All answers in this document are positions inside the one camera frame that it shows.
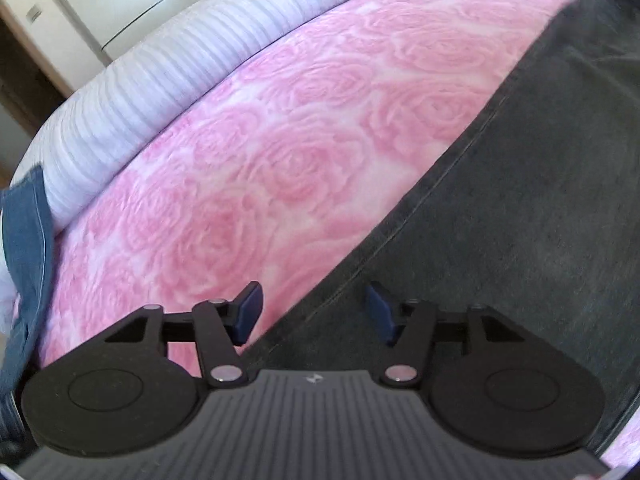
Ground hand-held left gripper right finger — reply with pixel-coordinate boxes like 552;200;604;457
364;281;528;387

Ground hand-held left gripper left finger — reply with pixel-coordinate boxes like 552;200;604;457
102;281;264;389

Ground dark grey jeans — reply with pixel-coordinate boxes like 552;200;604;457
242;0;640;456

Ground pink rose blanket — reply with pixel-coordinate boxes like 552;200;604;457
37;0;598;376

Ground blue jeans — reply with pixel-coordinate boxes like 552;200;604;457
0;165;57;411

